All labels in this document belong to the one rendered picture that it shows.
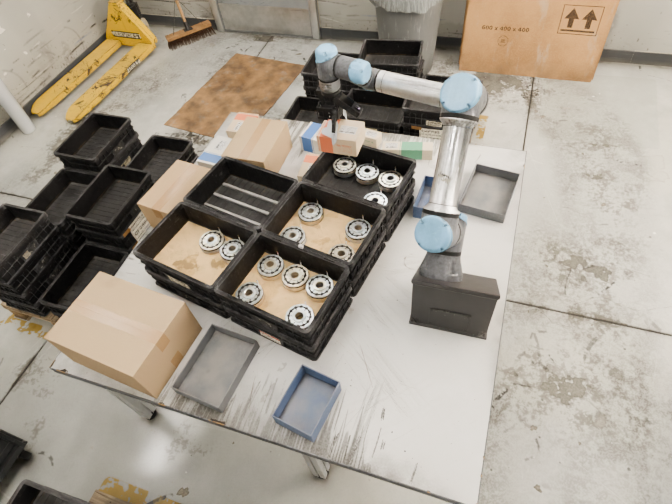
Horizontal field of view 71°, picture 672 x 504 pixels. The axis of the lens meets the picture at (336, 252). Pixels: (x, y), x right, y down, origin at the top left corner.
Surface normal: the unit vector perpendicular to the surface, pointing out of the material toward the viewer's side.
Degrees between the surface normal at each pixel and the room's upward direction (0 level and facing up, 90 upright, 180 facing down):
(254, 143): 0
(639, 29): 90
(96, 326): 0
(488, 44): 75
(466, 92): 40
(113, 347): 0
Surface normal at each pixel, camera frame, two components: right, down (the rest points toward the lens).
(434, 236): -0.47, 0.23
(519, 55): -0.32, 0.56
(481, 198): -0.10, -0.60
